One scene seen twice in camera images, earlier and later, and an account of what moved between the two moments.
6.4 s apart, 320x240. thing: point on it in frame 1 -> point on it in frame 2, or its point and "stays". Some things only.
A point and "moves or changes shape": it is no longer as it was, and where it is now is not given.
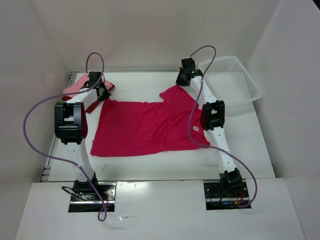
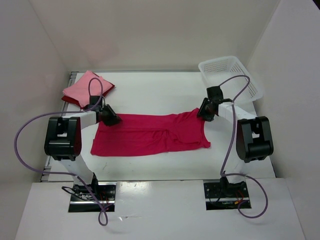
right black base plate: x=216 y=200 stays
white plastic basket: x=231 y=83 stays
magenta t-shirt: x=126 y=127 moves or changes shape
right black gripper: x=181 y=80 -> x=204 y=110
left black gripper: x=103 y=92 -> x=110 y=115
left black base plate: x=85 y=198 stays
